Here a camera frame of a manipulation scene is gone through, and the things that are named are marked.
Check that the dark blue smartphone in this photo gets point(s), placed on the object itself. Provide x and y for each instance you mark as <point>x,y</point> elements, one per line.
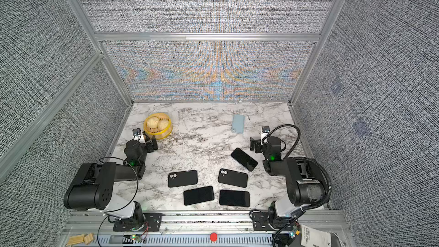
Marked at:
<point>244,159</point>

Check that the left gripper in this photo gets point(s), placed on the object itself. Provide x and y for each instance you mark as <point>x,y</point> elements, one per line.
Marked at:
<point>149,142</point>

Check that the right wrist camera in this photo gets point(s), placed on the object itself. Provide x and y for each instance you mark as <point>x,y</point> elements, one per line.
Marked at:
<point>265,130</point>

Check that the aluminium front rail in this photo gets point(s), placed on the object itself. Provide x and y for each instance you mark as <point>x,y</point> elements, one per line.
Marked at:
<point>176,223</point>

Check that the white paper label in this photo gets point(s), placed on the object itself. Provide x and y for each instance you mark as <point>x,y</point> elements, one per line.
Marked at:
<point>311,237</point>

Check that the black phone case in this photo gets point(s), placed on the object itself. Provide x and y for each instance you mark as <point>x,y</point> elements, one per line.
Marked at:
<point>183,178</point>
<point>233,178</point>

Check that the wooden blocks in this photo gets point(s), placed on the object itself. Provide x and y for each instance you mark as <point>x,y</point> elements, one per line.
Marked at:
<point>80,239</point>

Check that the black phone case left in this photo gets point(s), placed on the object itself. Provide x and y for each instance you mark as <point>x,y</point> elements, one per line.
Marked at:
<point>183,178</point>

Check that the left steamed bun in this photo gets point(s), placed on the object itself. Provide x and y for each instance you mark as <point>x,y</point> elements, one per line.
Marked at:
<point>152,122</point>

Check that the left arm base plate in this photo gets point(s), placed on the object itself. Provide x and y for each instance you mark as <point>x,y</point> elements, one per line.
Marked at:
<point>148,222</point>

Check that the yellow bamboo steamer basket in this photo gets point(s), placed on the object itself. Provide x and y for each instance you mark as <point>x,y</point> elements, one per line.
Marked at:
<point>159,135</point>

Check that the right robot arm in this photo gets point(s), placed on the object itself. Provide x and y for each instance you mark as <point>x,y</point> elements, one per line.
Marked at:
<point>308,185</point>

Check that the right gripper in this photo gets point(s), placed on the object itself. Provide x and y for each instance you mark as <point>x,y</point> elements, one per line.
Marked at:
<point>258,144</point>

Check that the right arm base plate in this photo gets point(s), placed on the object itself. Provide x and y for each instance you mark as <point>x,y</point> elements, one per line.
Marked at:
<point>264,221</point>

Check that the right steamed bun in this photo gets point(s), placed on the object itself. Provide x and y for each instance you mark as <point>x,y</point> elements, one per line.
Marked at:
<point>163,124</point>

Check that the black smartphone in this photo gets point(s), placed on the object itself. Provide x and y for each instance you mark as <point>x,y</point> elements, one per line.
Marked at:
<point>198,195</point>
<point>234,198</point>

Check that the red emergency button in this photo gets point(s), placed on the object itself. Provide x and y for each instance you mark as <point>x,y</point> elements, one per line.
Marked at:
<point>213,237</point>

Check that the black smartphone left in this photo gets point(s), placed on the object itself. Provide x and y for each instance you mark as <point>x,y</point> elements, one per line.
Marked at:
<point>198,195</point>

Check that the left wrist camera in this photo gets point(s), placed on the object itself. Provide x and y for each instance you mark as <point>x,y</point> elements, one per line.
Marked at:
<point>137,134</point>

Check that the black phone case right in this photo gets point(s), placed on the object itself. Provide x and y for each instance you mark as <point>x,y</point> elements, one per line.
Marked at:
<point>233,178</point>

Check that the black smartphone right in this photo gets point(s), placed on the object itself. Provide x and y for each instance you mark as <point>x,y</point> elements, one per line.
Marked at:
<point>234,198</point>

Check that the light blue phone case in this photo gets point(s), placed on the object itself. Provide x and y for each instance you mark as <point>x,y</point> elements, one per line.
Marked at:
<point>238,123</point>

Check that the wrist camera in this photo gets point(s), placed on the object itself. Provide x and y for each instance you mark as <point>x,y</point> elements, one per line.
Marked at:
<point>265,130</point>
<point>137,134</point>

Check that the steamed bun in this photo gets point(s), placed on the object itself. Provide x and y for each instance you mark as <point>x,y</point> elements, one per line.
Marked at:
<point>163,124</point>
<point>152,122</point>

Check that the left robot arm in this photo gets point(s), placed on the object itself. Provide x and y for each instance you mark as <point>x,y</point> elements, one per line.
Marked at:
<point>92,187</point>

